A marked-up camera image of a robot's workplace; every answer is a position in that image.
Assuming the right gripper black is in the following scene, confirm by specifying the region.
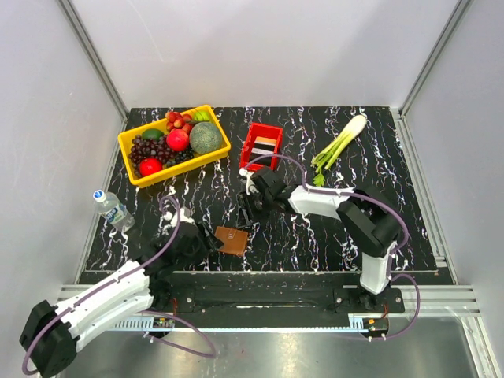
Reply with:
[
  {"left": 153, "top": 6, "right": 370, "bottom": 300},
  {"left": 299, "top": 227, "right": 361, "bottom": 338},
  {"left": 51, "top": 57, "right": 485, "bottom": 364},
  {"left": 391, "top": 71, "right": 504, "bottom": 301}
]
[{"left": 236, "top": 189, "right": 274, "bottom": 228}]

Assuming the brown leather card holder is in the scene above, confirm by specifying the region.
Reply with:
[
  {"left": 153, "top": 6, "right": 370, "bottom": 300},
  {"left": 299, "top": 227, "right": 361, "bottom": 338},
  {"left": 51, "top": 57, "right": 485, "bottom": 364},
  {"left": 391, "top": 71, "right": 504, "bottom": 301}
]
[{"left": 215, "top": 226, "right": 248, "bottom": 257}]

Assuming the red plastic card box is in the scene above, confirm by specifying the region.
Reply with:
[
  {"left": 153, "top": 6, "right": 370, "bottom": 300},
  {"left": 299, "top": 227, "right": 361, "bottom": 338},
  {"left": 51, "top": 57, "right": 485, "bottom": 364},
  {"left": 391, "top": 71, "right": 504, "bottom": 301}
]
[{"left": 239, "top": 122, "right": 284, "bottom": 172}]

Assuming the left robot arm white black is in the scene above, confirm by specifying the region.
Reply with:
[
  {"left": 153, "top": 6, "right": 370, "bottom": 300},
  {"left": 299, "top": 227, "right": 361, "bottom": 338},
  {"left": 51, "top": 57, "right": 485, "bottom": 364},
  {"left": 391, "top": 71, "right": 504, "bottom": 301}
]
[{"left": 20, "top": 220, "right": 221, "bottom": 377}]

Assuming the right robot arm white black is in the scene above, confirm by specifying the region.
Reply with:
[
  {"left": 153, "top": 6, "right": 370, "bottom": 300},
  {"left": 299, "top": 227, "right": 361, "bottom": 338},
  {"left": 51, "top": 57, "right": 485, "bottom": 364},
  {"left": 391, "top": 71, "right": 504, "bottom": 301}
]
[{"left": 239, "top": 167, "right": 402, "bottom": 312}]

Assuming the green cantaloupe melon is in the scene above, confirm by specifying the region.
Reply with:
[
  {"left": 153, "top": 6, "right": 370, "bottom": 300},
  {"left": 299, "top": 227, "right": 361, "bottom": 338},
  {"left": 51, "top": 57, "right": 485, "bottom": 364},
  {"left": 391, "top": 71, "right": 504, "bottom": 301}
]
[{"left": 190, "top": 122, "right": 223, "bottom": 154}]

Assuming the green celery stalk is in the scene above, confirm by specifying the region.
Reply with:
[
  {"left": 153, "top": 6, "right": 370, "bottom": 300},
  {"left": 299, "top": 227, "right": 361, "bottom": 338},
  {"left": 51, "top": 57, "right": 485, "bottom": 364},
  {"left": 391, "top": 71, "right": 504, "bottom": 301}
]
[{"left": 311, "top": 115, "right": 367, "bottom": 187}]

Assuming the red apple lower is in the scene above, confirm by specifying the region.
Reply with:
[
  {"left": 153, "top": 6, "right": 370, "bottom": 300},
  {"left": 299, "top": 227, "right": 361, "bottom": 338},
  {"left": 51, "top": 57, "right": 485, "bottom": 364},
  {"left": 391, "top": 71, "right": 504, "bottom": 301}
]
[{"left": 138, "top": 157, "right": 163, "bottom": 177}]

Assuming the red apple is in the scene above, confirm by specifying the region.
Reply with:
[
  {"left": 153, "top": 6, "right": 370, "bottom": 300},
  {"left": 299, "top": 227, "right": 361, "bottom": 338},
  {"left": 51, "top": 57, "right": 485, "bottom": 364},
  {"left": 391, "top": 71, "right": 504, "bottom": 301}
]
[
  {"left": 166, "top": 129, "right": 190, "bottom": 152},
  {"left": 138, "top": 157, "right": 163, "bottom": 177}
]

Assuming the red apple upper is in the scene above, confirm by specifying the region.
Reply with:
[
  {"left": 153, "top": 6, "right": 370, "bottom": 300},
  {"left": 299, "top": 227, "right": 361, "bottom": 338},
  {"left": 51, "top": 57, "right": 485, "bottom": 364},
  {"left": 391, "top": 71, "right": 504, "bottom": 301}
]
[{"left": 166, "top": 129, "right": 190, "bottom": 152}]

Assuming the dark purple grape bunch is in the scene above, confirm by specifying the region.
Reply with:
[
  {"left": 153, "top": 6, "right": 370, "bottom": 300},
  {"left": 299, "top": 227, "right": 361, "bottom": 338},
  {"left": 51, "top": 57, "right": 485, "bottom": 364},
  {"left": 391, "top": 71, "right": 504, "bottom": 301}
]
[{"left": 128, "top": 135, "right": 195, "bottom": 178}]

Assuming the clear plastic water bottle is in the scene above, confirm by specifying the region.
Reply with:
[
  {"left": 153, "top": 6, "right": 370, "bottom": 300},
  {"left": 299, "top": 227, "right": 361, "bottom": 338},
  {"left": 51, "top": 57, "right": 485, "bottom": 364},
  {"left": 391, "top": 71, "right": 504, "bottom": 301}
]
[{"left": 93, "top": 190, "right": 135, "bottom": 232}]

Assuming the red lychee cluster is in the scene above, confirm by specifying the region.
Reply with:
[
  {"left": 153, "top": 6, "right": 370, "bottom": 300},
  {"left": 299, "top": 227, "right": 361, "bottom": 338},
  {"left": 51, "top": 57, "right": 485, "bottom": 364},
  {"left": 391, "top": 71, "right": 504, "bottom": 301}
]
[{"left": 165, "top": 111, "right": 193, "bottom": 134}]

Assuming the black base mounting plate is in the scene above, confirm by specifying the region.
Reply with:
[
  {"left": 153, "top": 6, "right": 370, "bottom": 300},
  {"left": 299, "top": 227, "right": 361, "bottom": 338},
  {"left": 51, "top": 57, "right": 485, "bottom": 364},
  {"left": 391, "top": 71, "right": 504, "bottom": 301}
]
[{"left": 168, "top": 286, "right": 406, "bottom": 314}]

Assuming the dark green avocado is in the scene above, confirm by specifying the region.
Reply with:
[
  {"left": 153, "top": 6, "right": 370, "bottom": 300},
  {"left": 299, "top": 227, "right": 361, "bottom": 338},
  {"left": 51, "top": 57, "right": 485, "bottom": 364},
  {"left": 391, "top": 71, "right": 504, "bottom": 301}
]
[{"left": 142, "top": 128, "right": 165, "bottom": 140}]

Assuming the black marble pattern mat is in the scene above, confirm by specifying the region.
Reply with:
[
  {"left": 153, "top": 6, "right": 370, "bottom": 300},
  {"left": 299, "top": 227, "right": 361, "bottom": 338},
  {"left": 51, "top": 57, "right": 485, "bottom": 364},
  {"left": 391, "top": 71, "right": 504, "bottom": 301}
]
[{"left": 83, "top": 106, "right": 435, "bottom": 282}]

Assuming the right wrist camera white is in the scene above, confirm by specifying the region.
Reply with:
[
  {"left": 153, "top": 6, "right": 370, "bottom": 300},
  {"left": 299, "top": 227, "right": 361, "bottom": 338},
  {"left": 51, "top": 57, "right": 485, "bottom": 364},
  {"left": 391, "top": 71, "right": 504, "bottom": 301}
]
[{"left": 239, "top": 168, "right": 259, "bottom": 196}]

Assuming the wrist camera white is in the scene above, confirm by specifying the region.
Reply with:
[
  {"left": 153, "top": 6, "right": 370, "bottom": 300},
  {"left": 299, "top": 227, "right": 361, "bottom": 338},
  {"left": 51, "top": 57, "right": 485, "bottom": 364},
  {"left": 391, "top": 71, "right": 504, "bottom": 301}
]
[
  {"left": 162, "top": 206, "right": 195, "bottom": 228},
  {"left": 239, "top": 168, "right": 259, "bottom": 196}
]

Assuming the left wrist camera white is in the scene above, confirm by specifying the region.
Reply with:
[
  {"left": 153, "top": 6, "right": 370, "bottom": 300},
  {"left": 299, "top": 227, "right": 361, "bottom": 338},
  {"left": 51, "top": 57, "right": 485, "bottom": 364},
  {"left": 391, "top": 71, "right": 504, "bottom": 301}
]
[{"left": 162, "top": 206, "right": 195, "bottom": 228}]

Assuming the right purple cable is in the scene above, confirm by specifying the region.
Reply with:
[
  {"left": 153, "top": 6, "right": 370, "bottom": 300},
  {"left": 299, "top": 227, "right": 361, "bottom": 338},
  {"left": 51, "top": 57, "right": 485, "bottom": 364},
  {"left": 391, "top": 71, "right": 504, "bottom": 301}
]
[{"left": 239, "top": 154, "right": 421, "bottom": 342}]

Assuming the aluminium frame rail front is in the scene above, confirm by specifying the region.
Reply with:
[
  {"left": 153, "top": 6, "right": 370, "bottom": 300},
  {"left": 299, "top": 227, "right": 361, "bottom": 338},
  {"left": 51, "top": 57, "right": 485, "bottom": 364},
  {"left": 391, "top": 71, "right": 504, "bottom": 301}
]
[{"left": 57, "top": 284, "right": 481, "bottom": 317}]

